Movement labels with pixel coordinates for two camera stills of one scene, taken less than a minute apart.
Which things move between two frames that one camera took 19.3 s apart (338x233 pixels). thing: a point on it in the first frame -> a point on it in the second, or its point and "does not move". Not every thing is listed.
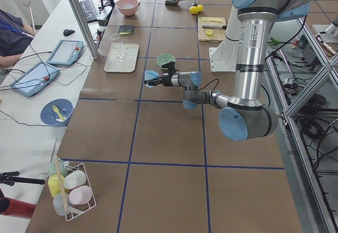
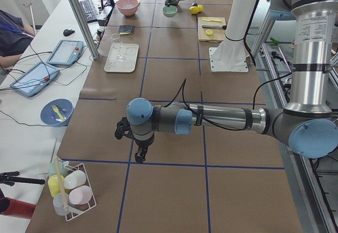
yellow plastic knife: x=218 y=20 does not move
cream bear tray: x=122 y=58 does not move
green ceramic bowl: x=162 y=58 -> x=169 y=11
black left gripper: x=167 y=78 -> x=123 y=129
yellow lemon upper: x=194 y=9 does not move
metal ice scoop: x=174 y=1 does not move
